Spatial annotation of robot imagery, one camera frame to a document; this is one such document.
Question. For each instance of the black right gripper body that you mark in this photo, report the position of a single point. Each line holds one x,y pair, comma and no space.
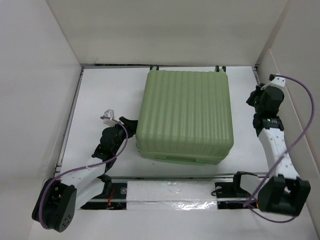
254,97

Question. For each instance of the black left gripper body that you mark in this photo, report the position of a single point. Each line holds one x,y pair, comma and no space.
121,135

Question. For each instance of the green hard-shell suitcase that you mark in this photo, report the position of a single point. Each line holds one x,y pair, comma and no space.
186,117

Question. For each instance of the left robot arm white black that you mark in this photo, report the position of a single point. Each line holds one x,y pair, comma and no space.
82,170

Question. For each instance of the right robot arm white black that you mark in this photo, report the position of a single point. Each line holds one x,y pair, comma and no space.
282,191

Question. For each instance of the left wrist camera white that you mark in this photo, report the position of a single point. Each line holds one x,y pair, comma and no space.
108,118

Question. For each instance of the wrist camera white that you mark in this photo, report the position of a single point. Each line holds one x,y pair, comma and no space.
108,118
277,81

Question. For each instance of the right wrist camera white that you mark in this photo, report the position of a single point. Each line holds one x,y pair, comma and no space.
277,81

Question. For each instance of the metal base rail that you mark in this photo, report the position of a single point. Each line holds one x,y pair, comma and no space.
166,195

